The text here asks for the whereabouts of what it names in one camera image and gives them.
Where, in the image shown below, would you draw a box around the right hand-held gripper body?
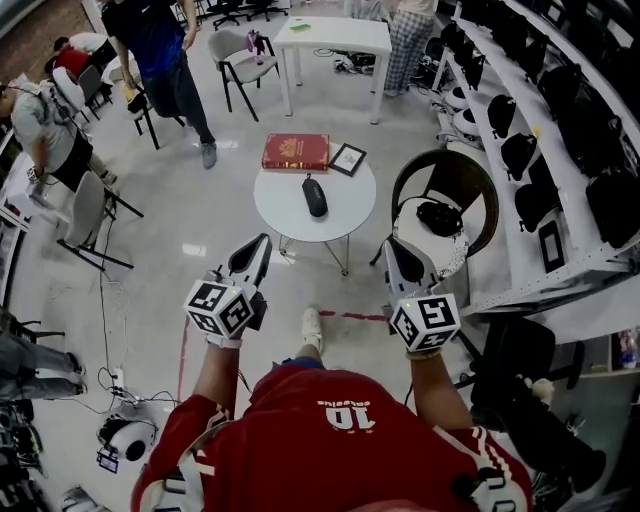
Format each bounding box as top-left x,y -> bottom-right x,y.
384,281 -> 462,355

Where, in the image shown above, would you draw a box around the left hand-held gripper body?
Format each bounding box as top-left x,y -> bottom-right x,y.
183,268 -> 270,343

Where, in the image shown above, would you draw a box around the person's right forearm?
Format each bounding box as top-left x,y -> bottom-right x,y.
406,349 -> 475,432

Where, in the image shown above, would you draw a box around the person's left forearm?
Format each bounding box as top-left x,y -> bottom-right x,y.
192,335 -> 245,419

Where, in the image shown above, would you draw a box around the white speckled seat cushion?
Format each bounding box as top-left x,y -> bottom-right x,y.
392,224 -> 470,281

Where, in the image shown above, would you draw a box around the black headset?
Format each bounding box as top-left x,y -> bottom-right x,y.
399,196 -> 464,237

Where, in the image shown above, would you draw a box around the round white side table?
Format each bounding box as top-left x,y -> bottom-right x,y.
253,154 -> 377,277

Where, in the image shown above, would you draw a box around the person's left white shoe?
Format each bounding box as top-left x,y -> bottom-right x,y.
301,306 -> 325,354

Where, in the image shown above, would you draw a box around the person's blue shorts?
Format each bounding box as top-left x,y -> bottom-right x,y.
272,355 -> 327,372

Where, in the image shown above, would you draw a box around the black padded swivel chair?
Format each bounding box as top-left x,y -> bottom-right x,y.
457,315 -> 609,496

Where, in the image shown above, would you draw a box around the dark wicker chair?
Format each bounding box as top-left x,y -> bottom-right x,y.
369,148 -> 500,281

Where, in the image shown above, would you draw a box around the red gold hardcover book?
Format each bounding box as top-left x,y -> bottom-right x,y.
261,132 -> 331,174

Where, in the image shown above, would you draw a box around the white shelving unit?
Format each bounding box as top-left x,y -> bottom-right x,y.
432,0 -> 640,317

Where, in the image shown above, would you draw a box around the small white plush toy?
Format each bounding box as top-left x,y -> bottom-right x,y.
517,374 -> 556,407

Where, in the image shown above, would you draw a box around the white round device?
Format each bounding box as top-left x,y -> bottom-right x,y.
452,107 -> 482,139
95,403 -> 160,464
443,85 -> 470,112

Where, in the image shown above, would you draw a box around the row of black bags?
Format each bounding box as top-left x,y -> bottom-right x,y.
439,0 -> 640,251

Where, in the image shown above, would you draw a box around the person's red shirt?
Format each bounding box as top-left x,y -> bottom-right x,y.
130,367 -> 534,512

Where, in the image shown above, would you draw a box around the grey chair black legs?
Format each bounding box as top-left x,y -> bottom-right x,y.
117,54 -> 187,151
207,28 -> 281,123
56,171 -> 145,272

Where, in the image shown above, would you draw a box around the purple cloth item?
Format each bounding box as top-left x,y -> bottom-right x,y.
244,29 -> 267,67

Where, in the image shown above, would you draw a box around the white rectangular table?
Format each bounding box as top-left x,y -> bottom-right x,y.
272,15 -> 394,125

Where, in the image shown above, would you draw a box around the row of black office chairs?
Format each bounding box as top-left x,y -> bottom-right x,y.
172,0 -> 291,29

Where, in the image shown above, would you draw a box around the black picture frame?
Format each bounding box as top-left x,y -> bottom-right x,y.
328,142 -> 368,178

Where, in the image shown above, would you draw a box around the white harness strap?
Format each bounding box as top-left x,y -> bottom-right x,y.
160,449 -> 217,512
452,464 -> 519,512

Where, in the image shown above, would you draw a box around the pile of cables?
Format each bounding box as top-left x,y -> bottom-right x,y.
313,47 -> 377,75

